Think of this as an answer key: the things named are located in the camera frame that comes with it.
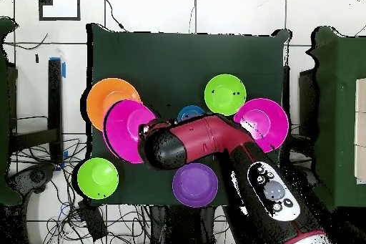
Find pink plastic bowl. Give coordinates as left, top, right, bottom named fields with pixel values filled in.
left=232, top=97, right=290, bottom=154
left=102, top=99, right=157, bottom=165

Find beige boxes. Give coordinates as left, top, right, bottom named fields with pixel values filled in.
left=354, top=77, right=366, bottom=185

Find light blue plastic bowl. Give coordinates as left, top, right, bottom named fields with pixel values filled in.
left=177, top=104, right=206, bottom=122

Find orange plastic bowl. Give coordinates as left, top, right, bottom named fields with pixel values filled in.
left=86, top=77, right=142, bottom=132

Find black power adapter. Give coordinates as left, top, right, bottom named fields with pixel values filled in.
left=77, top=200, right=109, bottom=241

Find black floor cable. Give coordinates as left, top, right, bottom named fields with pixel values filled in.
left=99, top=0, right=127, bottom=31

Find dark green table cloth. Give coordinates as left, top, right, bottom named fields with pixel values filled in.
left=86, top=22, right=293, bottom=209

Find purple plastic bowl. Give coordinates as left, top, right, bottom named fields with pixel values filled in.
left=172, top=162, right=219, bottom=208

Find black upright post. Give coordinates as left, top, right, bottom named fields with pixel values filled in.
left=47, top=57, right=64, bottom=165

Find black pedestal leg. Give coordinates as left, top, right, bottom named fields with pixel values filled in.
left=285, top=163, right=319, bottom=195
left=6, top=163, right=56, bottom=244

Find green plastic bowl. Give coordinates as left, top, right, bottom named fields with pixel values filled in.
left=204, top=74, right=247, bottom=117
left=76, top=157, right=120, bottom=200

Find green cloth side table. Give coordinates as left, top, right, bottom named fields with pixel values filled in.
left=305, top=25, right=366, bottom=213
left=0, top=16, right=22, bottom=206

